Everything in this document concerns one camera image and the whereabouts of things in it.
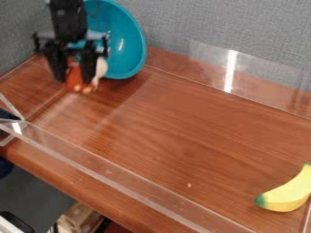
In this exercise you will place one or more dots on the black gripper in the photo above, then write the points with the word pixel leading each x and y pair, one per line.
pixel 69 29

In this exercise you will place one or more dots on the red toy mushroom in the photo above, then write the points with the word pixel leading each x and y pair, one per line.
pixel 76 82

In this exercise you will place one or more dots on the blue plastic bowl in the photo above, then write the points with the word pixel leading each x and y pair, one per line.
pixel 111 19

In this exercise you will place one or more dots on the clear acrylic front barrier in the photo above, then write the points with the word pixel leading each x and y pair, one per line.
pixel 107 186

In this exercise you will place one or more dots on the clear acrylic barrier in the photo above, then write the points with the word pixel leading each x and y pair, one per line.
pixel 256 79
pixel 107 186

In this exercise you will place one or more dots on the dark blue object left edge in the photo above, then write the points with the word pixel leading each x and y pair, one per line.
pixel 5 165

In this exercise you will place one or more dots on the clear acrylic back barrier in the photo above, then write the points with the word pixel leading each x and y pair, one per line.
pixel 256 79

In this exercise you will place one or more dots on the wooden box under table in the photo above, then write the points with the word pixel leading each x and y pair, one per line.
pixel 79 219

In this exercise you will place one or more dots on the black white object bottom corner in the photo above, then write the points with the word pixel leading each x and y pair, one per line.
pixel 11 224

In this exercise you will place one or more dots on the yellow toy banana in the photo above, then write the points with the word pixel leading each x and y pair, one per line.
pixel 287 197

